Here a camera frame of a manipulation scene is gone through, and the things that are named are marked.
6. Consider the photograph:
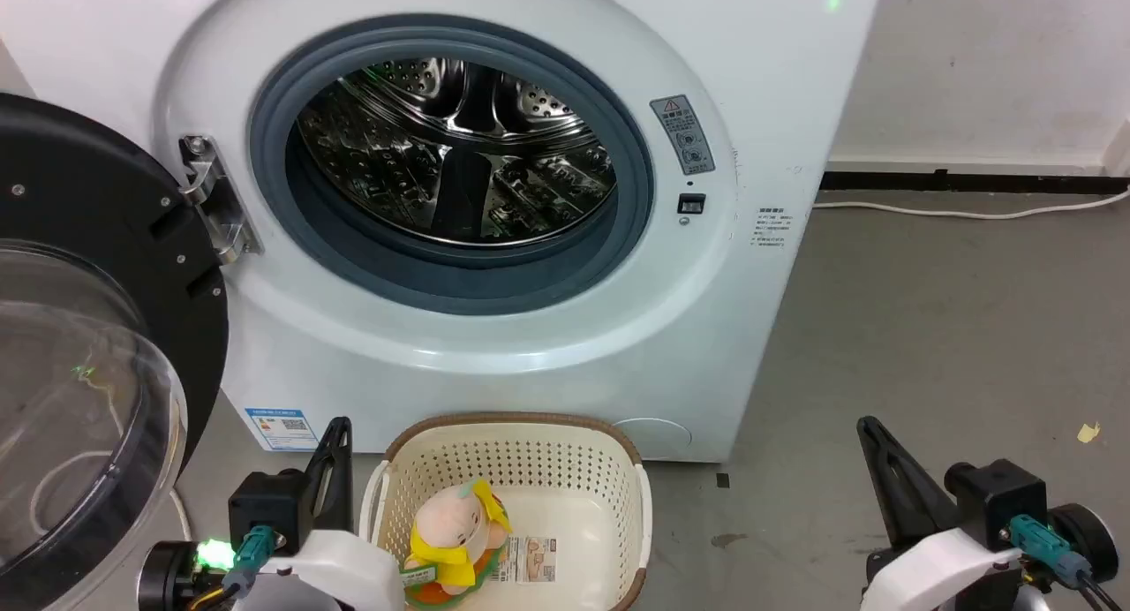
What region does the white power cable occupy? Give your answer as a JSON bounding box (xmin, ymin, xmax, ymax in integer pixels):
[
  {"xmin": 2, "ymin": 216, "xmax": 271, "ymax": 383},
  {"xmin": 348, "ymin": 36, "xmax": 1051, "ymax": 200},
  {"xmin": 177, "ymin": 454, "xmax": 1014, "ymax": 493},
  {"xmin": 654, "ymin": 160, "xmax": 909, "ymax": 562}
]
[{"xmin": 813, "ymin": 185, "xmax": 1130, "ymax": 221}]

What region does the black round washer door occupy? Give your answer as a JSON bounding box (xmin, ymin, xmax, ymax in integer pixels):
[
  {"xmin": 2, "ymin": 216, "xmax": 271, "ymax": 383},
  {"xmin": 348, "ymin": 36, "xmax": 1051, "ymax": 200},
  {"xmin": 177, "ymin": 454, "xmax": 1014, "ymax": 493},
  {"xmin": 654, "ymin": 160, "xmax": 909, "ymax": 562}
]
[{"xmin": 0, "ymin": 93, "xmax": 230, "ymax": 611}]

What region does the plush doll with yellow hat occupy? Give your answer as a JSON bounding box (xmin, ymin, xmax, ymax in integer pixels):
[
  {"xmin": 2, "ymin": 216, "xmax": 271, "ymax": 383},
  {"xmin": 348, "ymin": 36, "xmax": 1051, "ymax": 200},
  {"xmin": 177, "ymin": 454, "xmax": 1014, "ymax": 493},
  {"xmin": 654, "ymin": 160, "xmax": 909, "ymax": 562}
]
[{"xmin": 402, "ymin": 478, "xmax": 513, "ymax": 607}]

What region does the teal right connector cable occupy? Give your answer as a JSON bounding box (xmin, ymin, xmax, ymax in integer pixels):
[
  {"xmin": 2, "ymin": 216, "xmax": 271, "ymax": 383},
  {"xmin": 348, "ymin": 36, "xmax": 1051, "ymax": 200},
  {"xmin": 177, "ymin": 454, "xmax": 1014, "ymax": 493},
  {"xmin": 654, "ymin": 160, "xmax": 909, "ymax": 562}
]
[{"xmin": 1008, "ymin": 515, "xmax": 1126, "ymax": 611}]

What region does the small text sticker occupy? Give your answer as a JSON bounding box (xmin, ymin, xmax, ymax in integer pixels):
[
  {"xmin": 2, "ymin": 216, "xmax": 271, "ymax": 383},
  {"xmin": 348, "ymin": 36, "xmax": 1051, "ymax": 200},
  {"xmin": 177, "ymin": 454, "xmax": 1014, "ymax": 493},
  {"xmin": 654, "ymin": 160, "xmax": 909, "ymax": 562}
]
[{"xmin": 752, "ymin": 207, "xmax": 795, "ymax": 249}]

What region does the grey rubber door gasket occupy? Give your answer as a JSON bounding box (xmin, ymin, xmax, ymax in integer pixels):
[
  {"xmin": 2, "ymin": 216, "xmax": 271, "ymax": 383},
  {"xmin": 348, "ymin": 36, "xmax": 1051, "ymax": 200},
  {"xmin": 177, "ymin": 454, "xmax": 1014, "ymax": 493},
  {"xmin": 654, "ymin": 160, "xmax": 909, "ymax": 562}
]
[{"xmin": 248, "ymin": 13, "xmax": 656, "ymax": 317}]

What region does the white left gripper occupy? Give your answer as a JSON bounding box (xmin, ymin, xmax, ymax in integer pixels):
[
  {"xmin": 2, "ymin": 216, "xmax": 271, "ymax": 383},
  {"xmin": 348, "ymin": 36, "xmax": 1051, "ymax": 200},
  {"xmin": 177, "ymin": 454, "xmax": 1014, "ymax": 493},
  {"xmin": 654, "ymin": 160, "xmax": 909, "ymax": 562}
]
[{"xmin": 231, "ymin": 416, "xmax": 405, "ymax": 611}]

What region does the metal door hinge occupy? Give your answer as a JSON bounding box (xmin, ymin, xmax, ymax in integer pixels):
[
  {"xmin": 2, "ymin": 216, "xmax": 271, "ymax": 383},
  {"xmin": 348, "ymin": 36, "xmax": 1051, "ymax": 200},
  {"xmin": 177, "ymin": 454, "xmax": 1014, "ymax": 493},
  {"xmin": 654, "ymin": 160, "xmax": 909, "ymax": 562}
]
[{"xmin": 179, "ymin": 134, "xmax": 263, "ymax": 267}]

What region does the paper product label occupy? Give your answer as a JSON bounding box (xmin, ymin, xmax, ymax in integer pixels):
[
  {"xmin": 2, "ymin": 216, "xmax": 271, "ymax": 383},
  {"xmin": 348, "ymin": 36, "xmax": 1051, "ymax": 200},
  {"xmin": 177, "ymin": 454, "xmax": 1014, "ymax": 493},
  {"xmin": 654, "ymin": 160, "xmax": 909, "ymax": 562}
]
[{"xmin": 493, "ymin": 537, "xmax": 559, "ymax": 585}]

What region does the blue white energy label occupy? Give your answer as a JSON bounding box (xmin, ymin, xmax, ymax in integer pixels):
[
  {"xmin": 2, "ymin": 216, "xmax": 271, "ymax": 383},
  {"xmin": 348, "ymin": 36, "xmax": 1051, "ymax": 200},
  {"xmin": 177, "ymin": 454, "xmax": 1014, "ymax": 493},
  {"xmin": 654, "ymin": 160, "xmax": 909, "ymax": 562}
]
[{"xmin": 245, "ymin": 407, "xmax": 320, "ymax": 453}]

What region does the grey warning sticker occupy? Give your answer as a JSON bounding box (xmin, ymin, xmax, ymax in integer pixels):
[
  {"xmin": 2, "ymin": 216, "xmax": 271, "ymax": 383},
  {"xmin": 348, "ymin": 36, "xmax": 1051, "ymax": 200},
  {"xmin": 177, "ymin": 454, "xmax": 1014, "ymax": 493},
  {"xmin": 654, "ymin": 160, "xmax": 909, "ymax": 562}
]
[{"xmin": 650, "ymin": 94, "xmax": 717, "ymax": 177}]

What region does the white front-load washing machine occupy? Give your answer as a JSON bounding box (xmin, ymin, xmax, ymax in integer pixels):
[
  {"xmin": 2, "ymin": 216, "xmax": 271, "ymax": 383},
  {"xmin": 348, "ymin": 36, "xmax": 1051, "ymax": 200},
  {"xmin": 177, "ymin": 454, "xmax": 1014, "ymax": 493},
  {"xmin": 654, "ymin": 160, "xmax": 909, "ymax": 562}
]
[{"xmin": 0, "ymin": 0, "xmax": 885, "ymax": 464}]

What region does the teal left connector cable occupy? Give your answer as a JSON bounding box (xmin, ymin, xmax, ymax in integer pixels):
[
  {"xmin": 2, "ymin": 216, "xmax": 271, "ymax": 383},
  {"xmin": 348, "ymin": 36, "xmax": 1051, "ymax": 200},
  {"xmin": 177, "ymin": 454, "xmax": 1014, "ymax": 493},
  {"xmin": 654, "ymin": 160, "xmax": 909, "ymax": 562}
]
[{"xmin": 185, "ymin": 524, "xmax": 288, "ymax": 611}]

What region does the teal connector cable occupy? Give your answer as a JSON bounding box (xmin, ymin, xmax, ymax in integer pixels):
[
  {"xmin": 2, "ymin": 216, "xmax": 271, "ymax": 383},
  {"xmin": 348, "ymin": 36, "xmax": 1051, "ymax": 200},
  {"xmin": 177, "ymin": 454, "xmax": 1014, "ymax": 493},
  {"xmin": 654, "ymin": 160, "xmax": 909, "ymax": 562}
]
[
  {"xmin": 185, "ymin": 524, "xmax": 288, "ymax": 611},
  {"xmin": 1008, "ymin": 515, "xmax": 1126, "ymax": 611}
]

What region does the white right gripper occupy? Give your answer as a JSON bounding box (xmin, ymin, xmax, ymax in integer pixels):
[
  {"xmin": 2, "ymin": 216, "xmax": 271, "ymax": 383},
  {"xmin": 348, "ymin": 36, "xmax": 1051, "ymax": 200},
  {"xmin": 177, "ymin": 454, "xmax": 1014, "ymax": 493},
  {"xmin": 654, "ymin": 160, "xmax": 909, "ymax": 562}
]
[{"xmin": 856, "ymin": 415, "xmax": 1027, "ymax": 611}]

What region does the cream perforated laundry basket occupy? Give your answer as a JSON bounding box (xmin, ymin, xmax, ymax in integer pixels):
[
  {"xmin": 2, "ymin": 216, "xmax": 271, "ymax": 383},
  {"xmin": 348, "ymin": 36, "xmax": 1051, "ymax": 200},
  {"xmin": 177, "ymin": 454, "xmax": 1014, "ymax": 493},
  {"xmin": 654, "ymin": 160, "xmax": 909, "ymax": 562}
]
[{"xmin": 358, "ymin": 412, "xmax": 654, "ymax": 611}]

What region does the stainless steel washer drum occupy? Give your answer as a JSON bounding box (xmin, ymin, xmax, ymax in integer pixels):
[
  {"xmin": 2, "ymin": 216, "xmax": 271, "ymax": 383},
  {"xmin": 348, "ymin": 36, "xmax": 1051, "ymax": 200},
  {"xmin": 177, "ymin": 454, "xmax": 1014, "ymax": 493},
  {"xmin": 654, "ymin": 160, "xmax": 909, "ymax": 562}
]
[{"xmin": 295, "ymin": 57, "xmax": 618, "ymax": 247}]

